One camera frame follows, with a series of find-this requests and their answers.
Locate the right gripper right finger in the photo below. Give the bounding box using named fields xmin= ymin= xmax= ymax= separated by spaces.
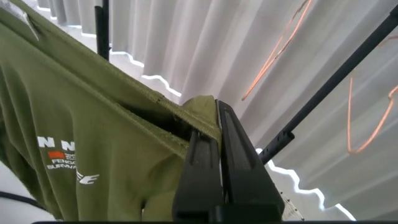
xmin=216 ymin=99 xmax=285 ymax=222

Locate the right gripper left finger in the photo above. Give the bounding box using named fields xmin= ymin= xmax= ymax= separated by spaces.
xmin=172 ymin=129 xmax=225 ymax=222

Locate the green printed T-shirt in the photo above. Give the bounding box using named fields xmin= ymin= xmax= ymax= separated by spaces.
xmin=0 ymin=0 xmax=223 ymax=222

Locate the black clothes rack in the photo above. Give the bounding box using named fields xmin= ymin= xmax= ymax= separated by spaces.
xmin=95 ymin=0 xmax=398 ymax=165

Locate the white curtain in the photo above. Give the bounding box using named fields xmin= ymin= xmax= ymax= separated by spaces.
xmin=37 ymin=0 xmax=398 ymax=222

